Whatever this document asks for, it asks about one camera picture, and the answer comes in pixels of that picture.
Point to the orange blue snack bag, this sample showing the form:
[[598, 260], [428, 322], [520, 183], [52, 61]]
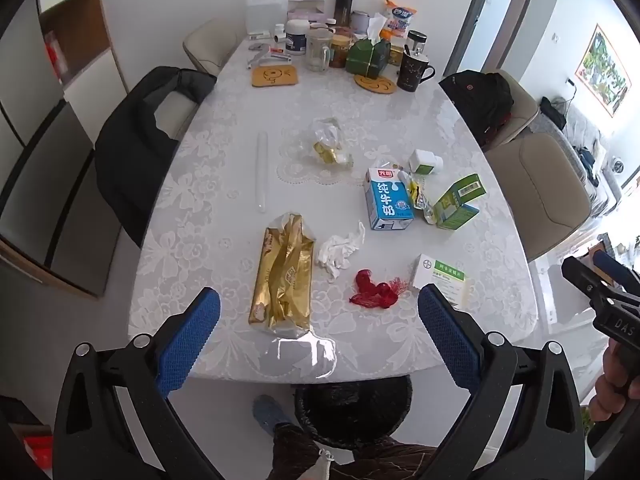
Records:
[[401, 17]]

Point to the clear plastic jug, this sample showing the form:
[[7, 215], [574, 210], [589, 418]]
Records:
[[265, 12]]

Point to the person's brown trouser leg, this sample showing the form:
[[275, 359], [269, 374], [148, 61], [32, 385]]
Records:
[[300, 455]]

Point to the white plastic clip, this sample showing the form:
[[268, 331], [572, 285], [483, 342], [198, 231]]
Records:
[[265, 60]]

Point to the person's right hand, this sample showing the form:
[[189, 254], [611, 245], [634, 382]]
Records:
[[610, 395]]

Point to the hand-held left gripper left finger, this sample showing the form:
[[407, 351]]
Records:
[[190, 340]]

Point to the red box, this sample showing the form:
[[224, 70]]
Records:
[[39, 450]]

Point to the person's blue slipper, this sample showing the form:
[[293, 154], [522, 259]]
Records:
[[267, 412]]

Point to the clear bag with gold wrappers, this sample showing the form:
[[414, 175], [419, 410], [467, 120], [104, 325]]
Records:
[[327, 147]]

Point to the gold foil snack wrapper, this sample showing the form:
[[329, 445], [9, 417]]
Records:
[[282, 280]]

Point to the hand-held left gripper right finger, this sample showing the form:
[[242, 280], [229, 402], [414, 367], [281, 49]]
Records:
[[447, 332]]

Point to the clear plastic tube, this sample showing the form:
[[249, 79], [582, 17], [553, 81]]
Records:
[[262, 170]]

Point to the green tissue box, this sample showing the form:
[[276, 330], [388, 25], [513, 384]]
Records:
[[367, 57]]

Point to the clear glass pitcher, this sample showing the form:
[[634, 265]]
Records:
[[317, 52]]

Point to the white tube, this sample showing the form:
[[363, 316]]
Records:
[[272, 50]]

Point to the framed landscape painting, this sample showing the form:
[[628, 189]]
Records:
[[605, 70]]

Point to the round wooden coaster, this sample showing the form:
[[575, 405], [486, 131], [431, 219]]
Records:
[[375, 85]]

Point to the white cup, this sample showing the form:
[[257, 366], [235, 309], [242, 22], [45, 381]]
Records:
[[359, 22]]

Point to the white tissue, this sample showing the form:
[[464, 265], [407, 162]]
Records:
[[340, 252]]

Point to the black mug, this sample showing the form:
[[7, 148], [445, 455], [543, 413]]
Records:
[[412, 72]]

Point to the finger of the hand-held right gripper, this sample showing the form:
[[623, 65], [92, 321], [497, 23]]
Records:
[[612, 265], [580, 277]]

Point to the wooden wall cabinet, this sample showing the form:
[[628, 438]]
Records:
[[75, 35]]

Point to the black jacket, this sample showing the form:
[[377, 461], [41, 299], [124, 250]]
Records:
[[135, 160]]

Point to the white plastic jar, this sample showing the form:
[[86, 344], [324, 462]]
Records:
[[297, 37]]

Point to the blue white milk carton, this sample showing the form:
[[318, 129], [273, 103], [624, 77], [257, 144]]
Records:
[[387, 200]]

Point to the black backpack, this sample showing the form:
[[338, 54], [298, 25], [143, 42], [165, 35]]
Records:
[[482, 102]]

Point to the square wooden coaster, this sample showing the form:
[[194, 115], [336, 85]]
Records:
[[275, 76]]

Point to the white pill bottle green label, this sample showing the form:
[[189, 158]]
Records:
[[425, 162]]

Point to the small white pill bottle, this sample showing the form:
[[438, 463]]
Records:
[[278, 34]]

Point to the yellow box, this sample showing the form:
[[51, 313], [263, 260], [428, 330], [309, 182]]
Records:
[[395, 55]]

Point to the black lid glass pot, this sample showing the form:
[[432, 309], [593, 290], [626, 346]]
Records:
[[416, 42]]

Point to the grey sofa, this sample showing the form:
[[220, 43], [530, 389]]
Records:
[[585, 150]]

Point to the white green medicine box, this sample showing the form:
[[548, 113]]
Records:
[[442, 277]]

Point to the amber glass jar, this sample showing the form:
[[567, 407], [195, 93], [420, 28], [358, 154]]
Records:
[[341, 52]]

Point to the black trash bin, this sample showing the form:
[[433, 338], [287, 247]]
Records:
[[352, 410]]

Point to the pink tissue box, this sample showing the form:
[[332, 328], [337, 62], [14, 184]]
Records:
[[306, 10]]

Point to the yellow crumpled wrapper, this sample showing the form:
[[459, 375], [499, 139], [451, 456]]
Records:
[[416, 192]]

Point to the red mesh net bag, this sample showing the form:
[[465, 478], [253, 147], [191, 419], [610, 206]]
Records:
[[372, 292]]

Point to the dark thermos bottle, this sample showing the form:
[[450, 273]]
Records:
[[345, 5]]

